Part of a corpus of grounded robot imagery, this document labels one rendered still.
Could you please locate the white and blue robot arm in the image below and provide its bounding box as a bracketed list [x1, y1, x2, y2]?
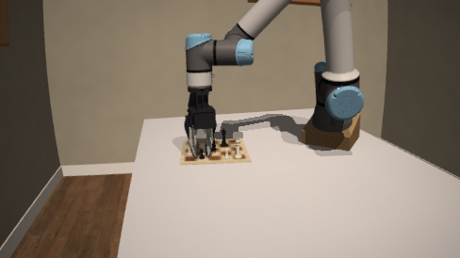
[185, 0, 364, 132]

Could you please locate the brown and tan chessboard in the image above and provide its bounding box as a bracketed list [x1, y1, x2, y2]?
[180, 138, 252, 165]

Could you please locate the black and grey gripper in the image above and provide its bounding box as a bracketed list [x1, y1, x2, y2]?
[185, 86, 217, 157]

